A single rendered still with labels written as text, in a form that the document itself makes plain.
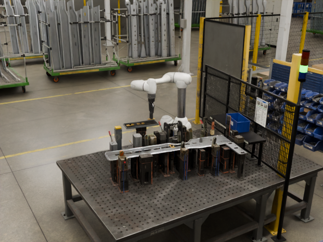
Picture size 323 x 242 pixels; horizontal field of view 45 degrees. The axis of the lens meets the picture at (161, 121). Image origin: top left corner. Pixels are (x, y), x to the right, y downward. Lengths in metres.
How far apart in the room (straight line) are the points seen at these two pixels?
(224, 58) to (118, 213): 3.86
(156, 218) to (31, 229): 1.75
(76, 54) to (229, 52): 5.52
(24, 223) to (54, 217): 0.34
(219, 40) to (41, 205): 3.86
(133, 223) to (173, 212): 0.38
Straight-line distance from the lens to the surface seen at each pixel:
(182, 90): 4.60
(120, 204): 3.66
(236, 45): 6.39
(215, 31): 6.80
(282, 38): 8.41
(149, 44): 12.13
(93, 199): 3.76
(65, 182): 4.57
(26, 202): 5.22
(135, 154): 3.89
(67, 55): 10.68
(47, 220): 4.82
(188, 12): 10.98
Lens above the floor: 2.69
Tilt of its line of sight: 21 degrees down
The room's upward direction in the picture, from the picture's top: 1 degrees clockwise
